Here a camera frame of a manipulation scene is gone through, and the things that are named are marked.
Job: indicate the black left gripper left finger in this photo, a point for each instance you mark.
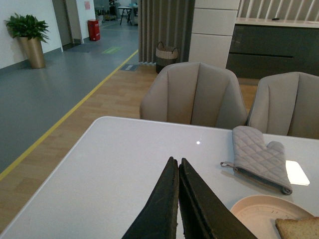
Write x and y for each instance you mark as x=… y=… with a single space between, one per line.
x=158 y=218

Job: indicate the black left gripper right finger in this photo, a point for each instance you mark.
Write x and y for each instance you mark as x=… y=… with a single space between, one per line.
x=204 y=216

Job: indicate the slice of toast bread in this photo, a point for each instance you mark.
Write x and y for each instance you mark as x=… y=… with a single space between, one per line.
x=298 y=229

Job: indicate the beige round plate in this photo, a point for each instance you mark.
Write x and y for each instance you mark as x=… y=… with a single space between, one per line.
x=259 y=212

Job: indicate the grey quilted oven mitt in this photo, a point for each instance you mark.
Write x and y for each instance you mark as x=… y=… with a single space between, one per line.
x=261 y=162

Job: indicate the beige left chair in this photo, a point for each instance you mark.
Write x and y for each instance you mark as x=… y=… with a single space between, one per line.
x=195 y=93

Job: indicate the beige chair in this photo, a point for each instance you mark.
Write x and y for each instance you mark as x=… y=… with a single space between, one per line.
x=287 y=104
x=195 y=93

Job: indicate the beige right chair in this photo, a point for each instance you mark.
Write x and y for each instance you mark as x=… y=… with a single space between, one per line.
x=287 y=104

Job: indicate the grey cabinet counter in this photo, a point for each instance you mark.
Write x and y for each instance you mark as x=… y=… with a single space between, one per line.
x=258 y=51

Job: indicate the grey pleated curtain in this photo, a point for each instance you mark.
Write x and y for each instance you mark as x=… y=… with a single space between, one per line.
x=168 y=21

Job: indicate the red bin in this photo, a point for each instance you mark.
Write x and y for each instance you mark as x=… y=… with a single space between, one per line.
x=93 y=28

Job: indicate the gold plant pot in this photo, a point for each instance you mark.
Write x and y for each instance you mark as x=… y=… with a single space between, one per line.
x=34 y=52

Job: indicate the distant black leg table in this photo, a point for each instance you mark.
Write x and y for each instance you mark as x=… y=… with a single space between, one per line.
x=126 y=10

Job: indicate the green potted plant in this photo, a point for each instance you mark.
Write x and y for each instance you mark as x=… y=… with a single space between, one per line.
x=27 y=26

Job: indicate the woven basket with handles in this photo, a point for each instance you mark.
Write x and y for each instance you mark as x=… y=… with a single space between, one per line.
x=165 y=55

